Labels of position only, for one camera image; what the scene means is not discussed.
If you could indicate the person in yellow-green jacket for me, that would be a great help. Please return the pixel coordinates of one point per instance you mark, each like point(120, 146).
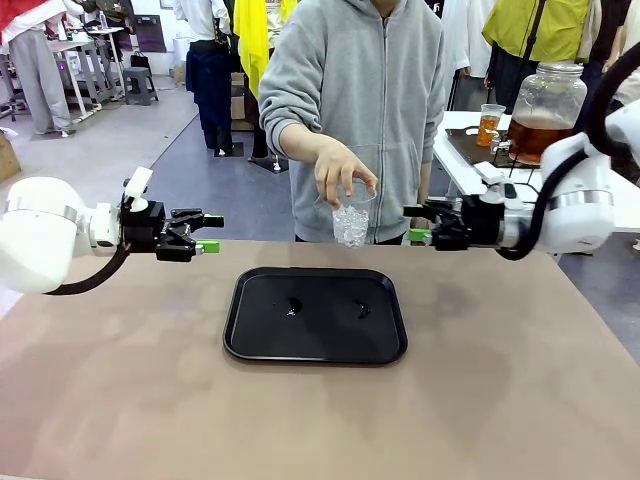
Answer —
point(540, 30)

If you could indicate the mannequin with navy trousers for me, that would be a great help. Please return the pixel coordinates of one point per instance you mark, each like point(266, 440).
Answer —
point(210, 75)

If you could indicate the person in grey hoodie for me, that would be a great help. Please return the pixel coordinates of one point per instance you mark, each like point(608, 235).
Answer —
point(360, 100)

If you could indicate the person in red top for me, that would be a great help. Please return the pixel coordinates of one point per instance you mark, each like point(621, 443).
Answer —
point(37, 75)

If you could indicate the white workbench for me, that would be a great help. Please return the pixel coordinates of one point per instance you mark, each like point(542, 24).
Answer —
point(92, 60)

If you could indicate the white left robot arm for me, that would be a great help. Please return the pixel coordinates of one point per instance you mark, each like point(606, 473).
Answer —
point(37, 235)

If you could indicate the brown serving tray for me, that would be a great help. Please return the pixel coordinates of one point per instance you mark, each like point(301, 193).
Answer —
point(465, 145)

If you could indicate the cardboard box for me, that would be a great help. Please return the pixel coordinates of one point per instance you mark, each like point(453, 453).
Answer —
point(7, 157)
point(242, 107)

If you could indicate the cup of orange drink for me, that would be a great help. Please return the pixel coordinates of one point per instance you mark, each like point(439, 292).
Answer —
point(490, 127)

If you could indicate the person's right hand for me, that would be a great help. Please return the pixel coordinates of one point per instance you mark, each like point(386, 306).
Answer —
point(337, 167)

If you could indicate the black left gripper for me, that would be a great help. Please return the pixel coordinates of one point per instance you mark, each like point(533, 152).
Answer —
point(142, 227)

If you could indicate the grey plastic stool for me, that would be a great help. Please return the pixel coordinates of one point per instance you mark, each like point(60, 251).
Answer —
point(140, 85)

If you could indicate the clear cup with ice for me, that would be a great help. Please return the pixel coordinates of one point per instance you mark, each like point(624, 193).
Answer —
point(351, 227)

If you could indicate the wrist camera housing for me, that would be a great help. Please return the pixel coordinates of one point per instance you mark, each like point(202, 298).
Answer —
point(490, 172)
point(137, 185)

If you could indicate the left wrist camera housing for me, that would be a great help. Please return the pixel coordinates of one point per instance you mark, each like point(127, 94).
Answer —
point(137, 185)

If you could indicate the right wrist camera housing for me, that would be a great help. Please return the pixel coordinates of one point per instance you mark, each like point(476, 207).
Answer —
point(490, 172)

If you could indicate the black plastic tray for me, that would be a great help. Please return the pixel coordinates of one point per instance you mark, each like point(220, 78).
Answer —
point(320, 330)

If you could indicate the yellow hanging garment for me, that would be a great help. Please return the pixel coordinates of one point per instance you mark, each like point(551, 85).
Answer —
point(250, 40)

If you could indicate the white side table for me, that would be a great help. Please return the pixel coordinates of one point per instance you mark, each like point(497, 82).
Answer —
point(460, 172)

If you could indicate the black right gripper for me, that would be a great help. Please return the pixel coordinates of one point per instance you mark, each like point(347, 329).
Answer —
point(480, 222)

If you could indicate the person's right forearm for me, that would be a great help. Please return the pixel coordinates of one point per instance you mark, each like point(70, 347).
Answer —
point(300, 142)

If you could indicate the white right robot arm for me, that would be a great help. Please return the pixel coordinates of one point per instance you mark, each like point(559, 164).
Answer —
point(580, 205)

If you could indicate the black bag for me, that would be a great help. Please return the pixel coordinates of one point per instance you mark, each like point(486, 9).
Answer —
point(141, 60)

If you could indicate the glass drink dispenser jar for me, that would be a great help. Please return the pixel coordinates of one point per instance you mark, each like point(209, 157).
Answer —
point(547, 110)

